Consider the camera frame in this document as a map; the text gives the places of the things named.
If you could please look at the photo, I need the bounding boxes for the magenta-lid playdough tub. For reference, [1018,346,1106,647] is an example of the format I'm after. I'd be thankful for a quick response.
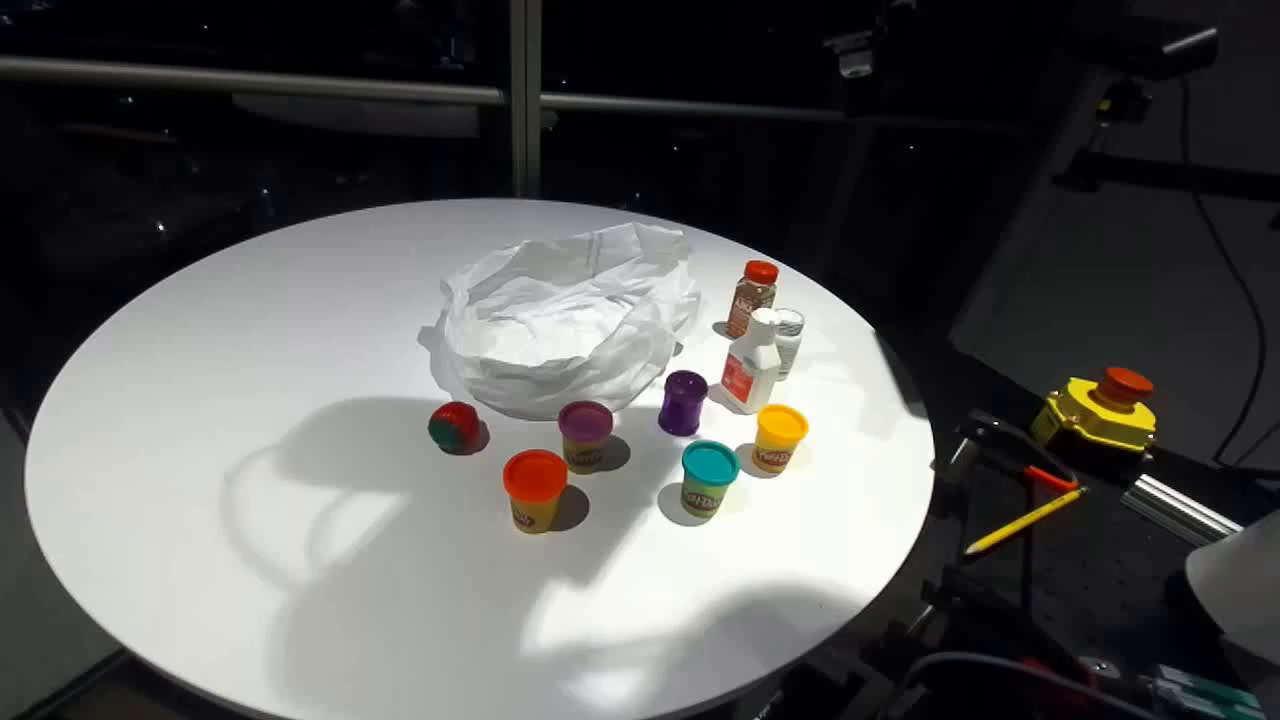
[559,400,612,468]

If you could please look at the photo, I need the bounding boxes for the orange-lid playdough tub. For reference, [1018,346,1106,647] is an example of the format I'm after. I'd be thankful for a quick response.
[503,446,569,533]

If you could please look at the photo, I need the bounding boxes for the white plastic bag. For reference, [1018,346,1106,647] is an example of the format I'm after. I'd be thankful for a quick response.
[420,224,701,419]

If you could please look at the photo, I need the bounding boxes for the yellow emergency stop button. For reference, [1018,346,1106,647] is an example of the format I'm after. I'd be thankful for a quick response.
[1033,364,1162,453]

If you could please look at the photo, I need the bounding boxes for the red toy strawberry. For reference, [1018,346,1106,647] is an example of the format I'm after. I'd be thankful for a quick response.
[429,400,487,456]

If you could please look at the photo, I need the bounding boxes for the white rectangular glue bottle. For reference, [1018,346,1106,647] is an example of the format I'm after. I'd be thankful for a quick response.
[721,307,783,413]

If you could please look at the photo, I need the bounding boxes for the grey metal railing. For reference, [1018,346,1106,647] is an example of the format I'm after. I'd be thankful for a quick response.
[0,56,852,122]

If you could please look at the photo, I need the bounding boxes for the orange-capped spice bottle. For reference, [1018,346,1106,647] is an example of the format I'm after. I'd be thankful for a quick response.
[723,260,781,334]

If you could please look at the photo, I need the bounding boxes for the yellow playdough tub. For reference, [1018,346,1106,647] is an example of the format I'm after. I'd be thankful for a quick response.
[753,404,808,475]

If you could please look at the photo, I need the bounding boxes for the teal-lid playdough tub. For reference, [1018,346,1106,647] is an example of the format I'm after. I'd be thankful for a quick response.
[680,438,740,516]

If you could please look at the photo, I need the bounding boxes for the grey window frame post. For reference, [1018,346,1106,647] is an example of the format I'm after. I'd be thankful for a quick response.
[507,0,546,194]

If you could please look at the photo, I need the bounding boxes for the yellow pencil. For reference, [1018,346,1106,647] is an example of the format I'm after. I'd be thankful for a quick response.
[965,488,1088,558]

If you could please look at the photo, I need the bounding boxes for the purple playdough tub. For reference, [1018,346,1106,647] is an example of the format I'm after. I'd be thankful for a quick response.
[660,371,710,435]

